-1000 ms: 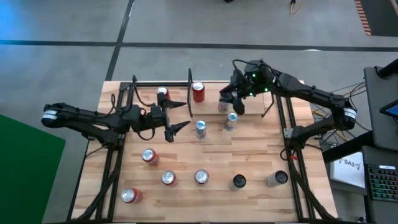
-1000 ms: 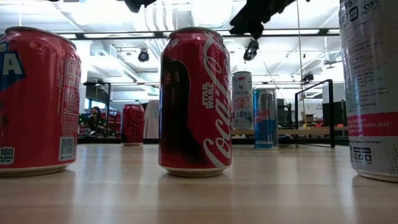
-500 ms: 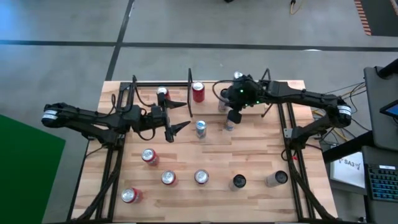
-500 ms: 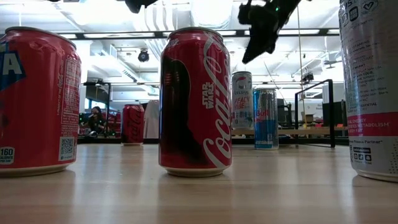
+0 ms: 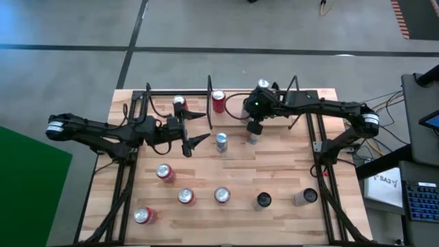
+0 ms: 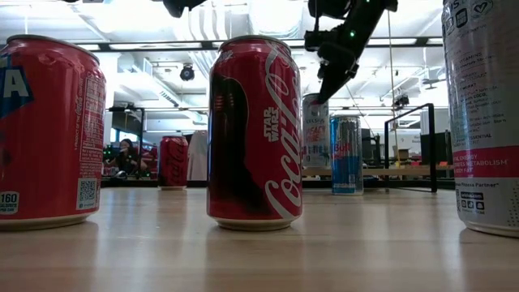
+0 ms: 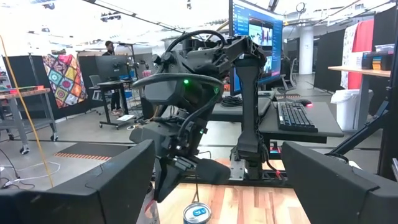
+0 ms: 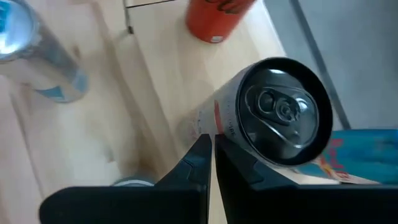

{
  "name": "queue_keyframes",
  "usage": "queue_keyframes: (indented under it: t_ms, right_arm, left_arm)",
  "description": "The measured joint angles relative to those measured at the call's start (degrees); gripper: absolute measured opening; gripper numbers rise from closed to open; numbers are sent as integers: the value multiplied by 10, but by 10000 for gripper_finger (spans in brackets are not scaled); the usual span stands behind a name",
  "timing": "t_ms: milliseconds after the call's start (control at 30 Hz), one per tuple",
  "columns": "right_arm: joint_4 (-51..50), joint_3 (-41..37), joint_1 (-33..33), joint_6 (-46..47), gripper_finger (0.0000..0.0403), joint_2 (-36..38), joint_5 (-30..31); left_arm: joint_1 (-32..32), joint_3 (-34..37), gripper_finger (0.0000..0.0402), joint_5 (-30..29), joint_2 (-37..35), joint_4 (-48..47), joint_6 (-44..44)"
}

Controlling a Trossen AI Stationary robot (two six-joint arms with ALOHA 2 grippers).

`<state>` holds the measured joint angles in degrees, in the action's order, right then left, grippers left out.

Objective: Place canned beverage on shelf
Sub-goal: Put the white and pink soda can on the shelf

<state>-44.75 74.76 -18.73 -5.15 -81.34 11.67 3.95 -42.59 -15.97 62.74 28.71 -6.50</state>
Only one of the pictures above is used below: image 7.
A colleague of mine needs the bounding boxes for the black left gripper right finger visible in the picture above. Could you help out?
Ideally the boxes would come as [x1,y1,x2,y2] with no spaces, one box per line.
[280,141,398,224]

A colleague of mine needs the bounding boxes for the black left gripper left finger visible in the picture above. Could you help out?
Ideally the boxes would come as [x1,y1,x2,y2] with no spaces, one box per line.
[0,139,156,224]

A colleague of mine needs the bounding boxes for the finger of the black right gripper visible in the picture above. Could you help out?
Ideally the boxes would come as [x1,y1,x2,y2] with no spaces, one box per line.
[195,157,232,185]
[153,156,188,203]

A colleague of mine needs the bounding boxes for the blue silver Red Bull can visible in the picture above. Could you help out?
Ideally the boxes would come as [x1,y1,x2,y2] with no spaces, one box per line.
[182,202,212,224]

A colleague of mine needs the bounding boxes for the black mat orange striped edge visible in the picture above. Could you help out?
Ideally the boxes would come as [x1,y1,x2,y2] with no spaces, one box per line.
[53,142,131,162]

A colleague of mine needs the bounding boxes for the grey desk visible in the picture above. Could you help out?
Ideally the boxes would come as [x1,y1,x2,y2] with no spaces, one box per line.
[208,90,276,123]
[258,100,345,144]

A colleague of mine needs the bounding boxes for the black rolling stand desk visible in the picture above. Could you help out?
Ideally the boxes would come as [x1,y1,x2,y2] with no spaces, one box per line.
[96,79,135,130]

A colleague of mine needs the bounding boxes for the grey office chair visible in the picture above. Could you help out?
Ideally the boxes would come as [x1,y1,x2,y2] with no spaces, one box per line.
[88,74,104,102]

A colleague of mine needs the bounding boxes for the black monitor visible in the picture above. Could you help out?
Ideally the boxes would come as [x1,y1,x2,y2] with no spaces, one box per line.
[95,55,130,82]

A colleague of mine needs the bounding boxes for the white trash bin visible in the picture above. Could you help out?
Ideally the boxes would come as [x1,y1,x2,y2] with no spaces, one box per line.
[330,88,374,132]

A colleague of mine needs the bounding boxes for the black keyboard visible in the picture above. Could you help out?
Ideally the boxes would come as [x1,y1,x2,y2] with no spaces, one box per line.
[275,101,318,134]

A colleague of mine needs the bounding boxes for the black computer mouse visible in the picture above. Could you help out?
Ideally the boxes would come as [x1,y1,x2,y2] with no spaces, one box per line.
[295,98,313,108]

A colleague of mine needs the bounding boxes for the person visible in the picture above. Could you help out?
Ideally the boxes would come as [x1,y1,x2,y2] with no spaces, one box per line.
[101,40,123,116]

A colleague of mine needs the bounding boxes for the colourful patchwork quilt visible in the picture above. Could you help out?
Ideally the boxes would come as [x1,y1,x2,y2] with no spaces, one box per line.
[42,53,89,110]

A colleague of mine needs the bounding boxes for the grey workbench with wheels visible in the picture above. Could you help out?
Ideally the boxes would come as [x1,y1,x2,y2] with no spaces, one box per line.
[0,87,60,156]

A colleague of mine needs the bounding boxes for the wooden workbench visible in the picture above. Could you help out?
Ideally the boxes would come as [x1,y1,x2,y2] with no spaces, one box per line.
[328,64,392,131]

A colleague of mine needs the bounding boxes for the black partition panel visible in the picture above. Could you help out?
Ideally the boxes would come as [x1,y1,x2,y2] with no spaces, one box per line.
[313,29,346,91]
[2,54,96,119]

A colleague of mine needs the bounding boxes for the black storage boxes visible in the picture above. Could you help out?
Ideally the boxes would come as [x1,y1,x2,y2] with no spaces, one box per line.
[361,50,395,72]

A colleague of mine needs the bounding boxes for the large computer monitor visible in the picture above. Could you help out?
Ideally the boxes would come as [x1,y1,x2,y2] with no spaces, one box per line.
[228,0,284,96]

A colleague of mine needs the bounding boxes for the white pillar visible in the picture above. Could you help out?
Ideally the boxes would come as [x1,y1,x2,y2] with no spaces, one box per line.
[298,26,315,75]

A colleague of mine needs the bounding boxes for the red hanging cloth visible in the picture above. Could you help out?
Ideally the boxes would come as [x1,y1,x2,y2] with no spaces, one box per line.
[347,19,375,90]

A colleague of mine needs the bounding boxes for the white floral hanging cloth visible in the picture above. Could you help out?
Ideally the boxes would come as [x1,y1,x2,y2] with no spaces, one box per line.
[340,23,358,90]

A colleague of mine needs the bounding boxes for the white floor cable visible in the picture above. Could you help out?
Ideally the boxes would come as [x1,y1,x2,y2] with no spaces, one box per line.
[0,161,62,188]

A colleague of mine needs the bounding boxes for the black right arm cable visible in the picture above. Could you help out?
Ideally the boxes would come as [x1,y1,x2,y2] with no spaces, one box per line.
[132,29,229,138]

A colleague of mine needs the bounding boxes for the coiled black cable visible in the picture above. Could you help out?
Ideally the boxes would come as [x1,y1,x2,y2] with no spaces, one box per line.
[220,95,244,108]

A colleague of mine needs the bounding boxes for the yellow hanging cord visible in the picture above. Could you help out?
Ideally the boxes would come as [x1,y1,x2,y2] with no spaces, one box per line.
[0,33,55,189]

